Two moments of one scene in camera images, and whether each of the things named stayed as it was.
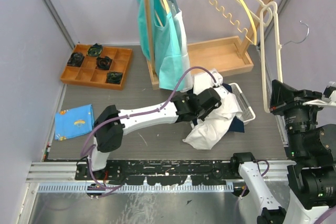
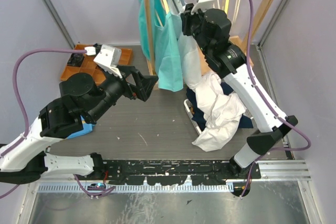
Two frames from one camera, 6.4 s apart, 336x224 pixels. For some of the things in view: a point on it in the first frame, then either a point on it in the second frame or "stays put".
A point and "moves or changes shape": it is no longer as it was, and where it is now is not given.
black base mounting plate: x=163 y=172 stays put
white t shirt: x=210 y=128 moves or changes shape
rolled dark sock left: x=75 y=59 stays put
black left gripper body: x=202 y=115 → x=111 y=89
